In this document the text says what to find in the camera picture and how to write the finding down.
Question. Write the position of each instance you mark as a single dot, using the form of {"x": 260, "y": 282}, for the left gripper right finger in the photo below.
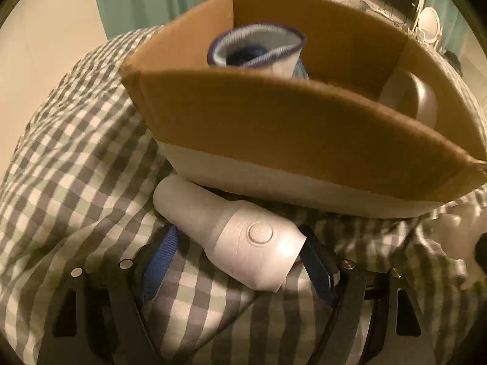
{"x": 321, "y": 265}

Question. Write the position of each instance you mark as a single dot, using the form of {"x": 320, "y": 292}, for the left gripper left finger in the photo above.
{"x": 153, "y": 260}

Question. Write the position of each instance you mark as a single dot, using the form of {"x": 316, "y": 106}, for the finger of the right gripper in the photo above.
{"x": 481, "y": 252}

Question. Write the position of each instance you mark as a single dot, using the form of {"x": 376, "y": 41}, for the white hair dryer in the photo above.
{"x": 249, "y": 243}

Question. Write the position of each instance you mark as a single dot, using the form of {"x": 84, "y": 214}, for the white tape roll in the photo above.
{"x": 408, "y": 94}

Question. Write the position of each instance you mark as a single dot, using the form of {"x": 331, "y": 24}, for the grey checkered bed quilt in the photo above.
{"x": 78, "y": 193}

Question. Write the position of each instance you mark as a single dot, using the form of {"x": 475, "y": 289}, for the cardboard box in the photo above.
{"x": 325, "y": 142}

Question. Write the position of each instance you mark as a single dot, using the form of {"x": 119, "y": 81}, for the green side curtain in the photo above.
{"x": 454, "y": 25}

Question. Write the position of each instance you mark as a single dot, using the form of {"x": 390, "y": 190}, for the round white vanity mirror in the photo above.
{"x": 428, "y": 27}

